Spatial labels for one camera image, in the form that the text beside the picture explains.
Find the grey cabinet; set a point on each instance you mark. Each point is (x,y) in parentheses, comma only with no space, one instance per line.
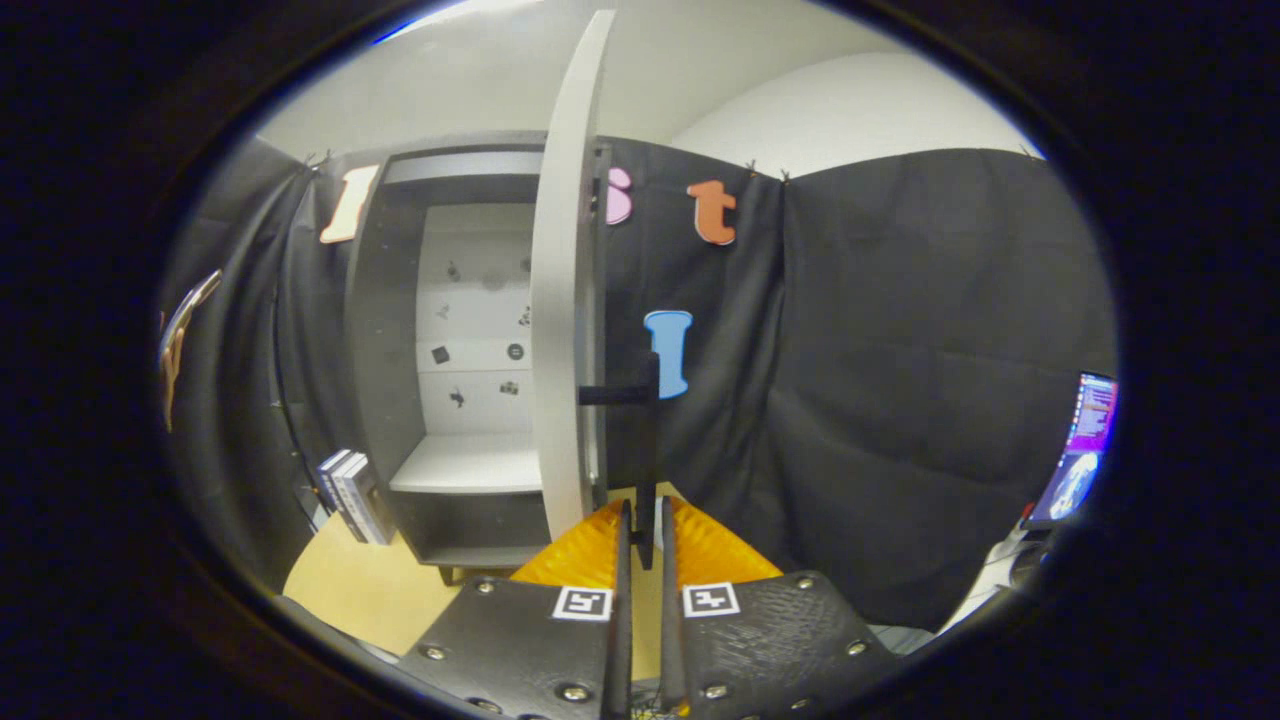
(385,300)

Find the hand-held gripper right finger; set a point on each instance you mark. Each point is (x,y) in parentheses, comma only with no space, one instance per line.
(668,640)

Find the laptop with lit screen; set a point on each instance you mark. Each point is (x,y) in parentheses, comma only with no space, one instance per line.
(1080,450)

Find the black backdrop cloth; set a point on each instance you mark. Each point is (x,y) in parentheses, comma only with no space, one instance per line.
(900,350)

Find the white cabinet shelf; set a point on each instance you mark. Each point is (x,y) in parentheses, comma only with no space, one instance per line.
(470,465)

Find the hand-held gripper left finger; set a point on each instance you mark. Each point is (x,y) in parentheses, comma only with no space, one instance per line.
(622,640)

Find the smartphone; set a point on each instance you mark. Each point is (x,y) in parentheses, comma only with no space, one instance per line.
(190,310)

